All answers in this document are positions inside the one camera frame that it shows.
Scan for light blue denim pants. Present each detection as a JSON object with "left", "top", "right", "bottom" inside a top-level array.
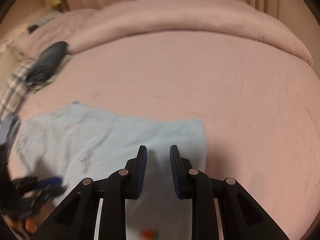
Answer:
[{"left": 16, "top": 102, "right": 207, "bottom": 239}]

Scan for plaid fabric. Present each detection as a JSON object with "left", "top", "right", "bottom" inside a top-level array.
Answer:
[{"left": 1, "top": 59, "right": 35, "bottom": 121}]

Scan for pink bed sheet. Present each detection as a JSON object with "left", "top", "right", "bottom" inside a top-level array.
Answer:
[{"left": 21, "top": 31, "right": 319, "bottom": 239}]

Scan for dark folded clothes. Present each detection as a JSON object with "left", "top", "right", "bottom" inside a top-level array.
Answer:
[{"left": 25, "top": 41, "right": 68, "bottom": 84}]

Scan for pink rolled duvet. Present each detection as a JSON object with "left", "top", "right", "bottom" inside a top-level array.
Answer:
[{"left": 12, "top": 0, "right": 313, "bottom": 64}]

